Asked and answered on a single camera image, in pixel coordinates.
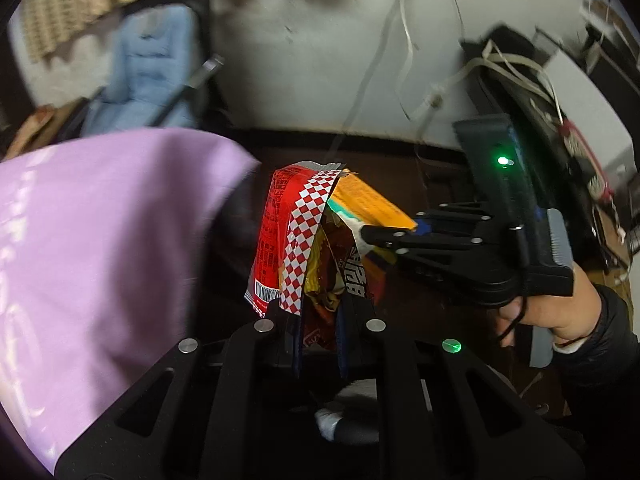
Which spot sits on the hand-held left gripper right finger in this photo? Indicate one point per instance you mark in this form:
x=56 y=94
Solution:
x=361 y=340

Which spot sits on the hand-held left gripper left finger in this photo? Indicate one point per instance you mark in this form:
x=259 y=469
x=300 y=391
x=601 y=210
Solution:
x=287 y=345

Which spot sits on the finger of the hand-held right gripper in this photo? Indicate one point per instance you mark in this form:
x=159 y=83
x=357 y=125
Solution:
x=465 y=217
x=430 y=252

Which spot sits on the brown snack wrapper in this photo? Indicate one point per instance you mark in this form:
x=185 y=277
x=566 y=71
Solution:
x=345 y=272

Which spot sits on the orange carton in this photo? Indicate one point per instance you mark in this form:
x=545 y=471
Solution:
x=370 y=205

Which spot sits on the red checkered snack wrapper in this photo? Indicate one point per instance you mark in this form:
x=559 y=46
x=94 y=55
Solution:
x=272 y=230

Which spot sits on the person's right forearm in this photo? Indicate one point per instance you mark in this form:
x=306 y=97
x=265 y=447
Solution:
x=610 y=350

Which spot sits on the person's right hand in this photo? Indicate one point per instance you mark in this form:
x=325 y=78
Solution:
x=565 y=315

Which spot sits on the grey white cloth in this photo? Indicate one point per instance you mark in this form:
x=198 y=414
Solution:
x=345 y=420

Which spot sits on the black flat device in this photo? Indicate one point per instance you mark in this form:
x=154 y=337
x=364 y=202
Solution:
x=525 y=105

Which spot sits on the purple printed tablecloth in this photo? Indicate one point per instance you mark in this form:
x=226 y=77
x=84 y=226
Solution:
x=100 y=260

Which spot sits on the blue cushioned chair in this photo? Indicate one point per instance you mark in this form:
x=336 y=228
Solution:
x=145 y=70

